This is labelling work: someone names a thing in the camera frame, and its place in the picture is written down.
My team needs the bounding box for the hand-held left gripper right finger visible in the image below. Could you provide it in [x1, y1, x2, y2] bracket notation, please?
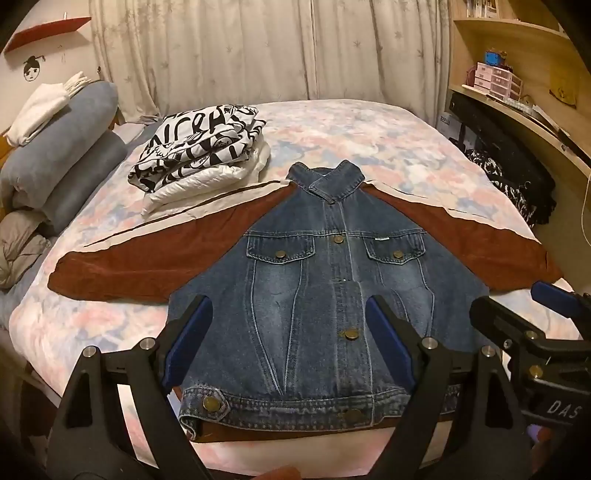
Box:
[365, 295, 532, 480]

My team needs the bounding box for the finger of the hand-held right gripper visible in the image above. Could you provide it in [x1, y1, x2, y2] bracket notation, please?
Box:
[469, 296, 543, 352]
[530, 281, 588, 320]

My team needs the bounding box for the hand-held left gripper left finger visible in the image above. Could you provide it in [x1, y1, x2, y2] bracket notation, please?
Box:
[46, 295, 232, 480]

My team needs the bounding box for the denim jacket with brown sleeves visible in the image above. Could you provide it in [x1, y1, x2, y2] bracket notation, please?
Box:
[48, 161, 564, 444]

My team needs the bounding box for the black and white patterned cloth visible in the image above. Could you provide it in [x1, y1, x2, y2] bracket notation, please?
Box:
[465, 150, 525, 214]

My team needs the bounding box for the white puffer jacket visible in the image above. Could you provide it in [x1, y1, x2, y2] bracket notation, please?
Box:
[141, 138, 271, 217]

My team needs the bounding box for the long black bag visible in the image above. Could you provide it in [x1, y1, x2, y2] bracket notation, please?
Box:
[448, 90, 557, 227]

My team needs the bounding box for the blue-grey pillow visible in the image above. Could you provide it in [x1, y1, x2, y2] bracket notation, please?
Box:
[0, 80, 120, 204]
[11, 131, 127, 236]

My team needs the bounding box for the black and white printed garment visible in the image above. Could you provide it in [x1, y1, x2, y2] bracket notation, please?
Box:
[128, 105, 267, 192]

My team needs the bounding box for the bed with floral sheet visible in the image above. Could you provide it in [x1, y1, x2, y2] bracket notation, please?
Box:
[9, 99, 578, 467]

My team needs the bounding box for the white printed box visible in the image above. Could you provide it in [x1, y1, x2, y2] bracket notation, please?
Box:
[441, 110, 462, 139]

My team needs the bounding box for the mustard yellow pouch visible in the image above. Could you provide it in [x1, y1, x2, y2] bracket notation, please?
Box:
[549, 76, 578, 107]

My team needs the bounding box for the pink drawer organizer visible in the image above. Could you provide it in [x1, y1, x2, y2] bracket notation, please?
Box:
[471, 62, 525, 102]

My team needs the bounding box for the wooden shelf unit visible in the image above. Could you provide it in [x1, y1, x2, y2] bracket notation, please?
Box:
[445, 0, 591, 273]

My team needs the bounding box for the white knit cloth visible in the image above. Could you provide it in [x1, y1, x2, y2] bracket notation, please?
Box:
[4, 71, 90, 146]

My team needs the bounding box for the beige patterned curtain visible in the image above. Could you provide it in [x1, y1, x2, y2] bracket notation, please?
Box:
[88, 0, 453, 121]

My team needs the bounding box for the cartoon face wall sticker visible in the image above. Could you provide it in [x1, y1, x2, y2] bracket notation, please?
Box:
[22, 54, 47, 84]

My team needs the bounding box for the red wall shelf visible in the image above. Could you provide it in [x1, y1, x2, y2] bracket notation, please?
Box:
[4, 16, 92, 54]

